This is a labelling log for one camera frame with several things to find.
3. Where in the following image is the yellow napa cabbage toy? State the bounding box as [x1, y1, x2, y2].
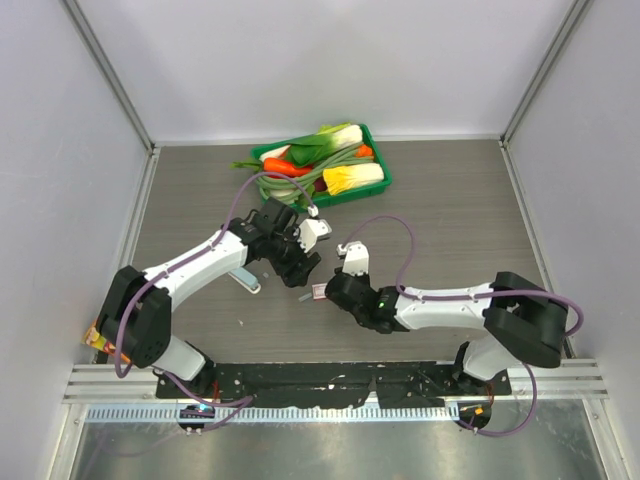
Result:
[322, 163, 384, 196]

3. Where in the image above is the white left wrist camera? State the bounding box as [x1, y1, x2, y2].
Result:
[297, 205, 332, 253]

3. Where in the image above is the light blue small stapler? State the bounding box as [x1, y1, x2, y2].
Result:
[228, 267, 261, 295]

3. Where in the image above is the white bok choy toy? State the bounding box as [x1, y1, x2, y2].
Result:
[318, 123, 363, 151]

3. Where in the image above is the staple box red white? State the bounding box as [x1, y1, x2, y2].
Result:
[312, 283, 326, 301]

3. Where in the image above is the green leafy vegetable toy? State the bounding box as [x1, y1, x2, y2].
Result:
[230, 130, 339, 172]

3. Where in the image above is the orange snack bag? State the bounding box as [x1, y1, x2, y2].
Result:
[82, 321, 116, 357]

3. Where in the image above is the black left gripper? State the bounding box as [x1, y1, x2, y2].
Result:
[267, 225, 321, 288]

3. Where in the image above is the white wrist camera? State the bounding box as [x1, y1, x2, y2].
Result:
[336, 241, 370, 277]
[297, 205, 332, 253]

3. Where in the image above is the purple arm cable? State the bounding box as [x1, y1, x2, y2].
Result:
[114, 172, 321, 434]
[344, 215, 585, 439]

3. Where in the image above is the green plastic tray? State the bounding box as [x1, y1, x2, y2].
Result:
[250, 124, 392, 212]

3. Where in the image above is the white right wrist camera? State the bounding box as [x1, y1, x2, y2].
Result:
[336, 241, 370, 277]

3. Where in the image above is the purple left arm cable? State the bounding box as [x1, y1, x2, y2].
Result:
[114, 172, 321, 434]

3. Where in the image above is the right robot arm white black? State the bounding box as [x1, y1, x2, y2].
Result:
[325, 269, 569, 395]

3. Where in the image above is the small orange carrot toy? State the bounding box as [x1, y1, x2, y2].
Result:
[354, 145, 374, 158]

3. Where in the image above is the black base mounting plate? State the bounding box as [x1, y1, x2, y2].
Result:
[153, 361, 512, 409]

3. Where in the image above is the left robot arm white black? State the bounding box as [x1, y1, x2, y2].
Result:
[95, 199, 331, 399]

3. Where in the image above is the green bean bundle toy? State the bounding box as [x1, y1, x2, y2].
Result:
[256, 143, 382, 205]

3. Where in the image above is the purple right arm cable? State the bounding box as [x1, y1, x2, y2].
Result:
[344, 215, 585, 439]

